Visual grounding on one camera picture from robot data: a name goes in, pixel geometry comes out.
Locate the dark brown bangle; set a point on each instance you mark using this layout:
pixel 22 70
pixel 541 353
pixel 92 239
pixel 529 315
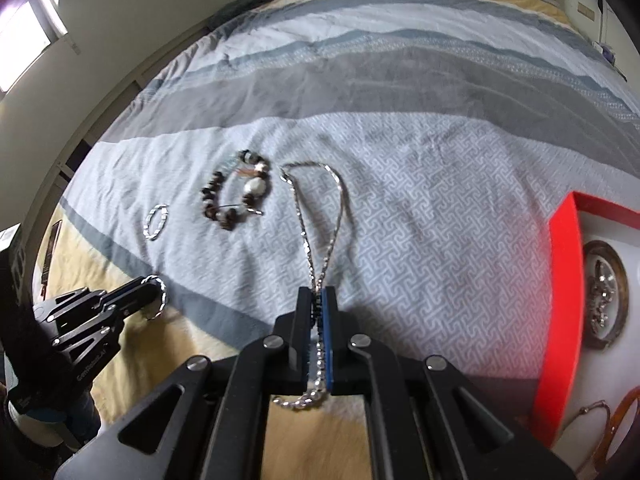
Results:
pixel 590 251

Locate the amber brown bangle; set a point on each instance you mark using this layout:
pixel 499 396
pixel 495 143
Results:
pixel 600 455

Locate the silver chain watch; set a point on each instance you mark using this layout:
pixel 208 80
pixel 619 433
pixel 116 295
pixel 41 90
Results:
pixel 602 294

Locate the white wardrobe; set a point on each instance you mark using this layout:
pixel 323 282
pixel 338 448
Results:
pixel 609 30

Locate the striped bed cover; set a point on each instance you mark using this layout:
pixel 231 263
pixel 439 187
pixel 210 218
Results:
pixel 428 141

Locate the twisted silver hoop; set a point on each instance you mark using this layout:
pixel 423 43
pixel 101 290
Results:
pixel 155 221
pixel 155 308

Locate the window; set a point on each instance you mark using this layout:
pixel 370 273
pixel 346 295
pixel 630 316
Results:
pixel 28 28

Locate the dark teal pillow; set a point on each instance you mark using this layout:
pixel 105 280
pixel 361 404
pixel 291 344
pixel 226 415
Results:
pixel 232 10

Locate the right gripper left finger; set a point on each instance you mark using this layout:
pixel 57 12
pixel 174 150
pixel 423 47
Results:
pixel 294 328

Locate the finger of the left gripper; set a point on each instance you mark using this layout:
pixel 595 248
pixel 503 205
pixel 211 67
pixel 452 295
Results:
pixel 120 289
pixel 63 334

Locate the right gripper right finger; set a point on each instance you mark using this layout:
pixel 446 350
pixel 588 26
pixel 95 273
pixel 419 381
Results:
pixel 347 366

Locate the red jewelry box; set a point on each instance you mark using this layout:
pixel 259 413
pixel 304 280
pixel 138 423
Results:
pixel 580 388

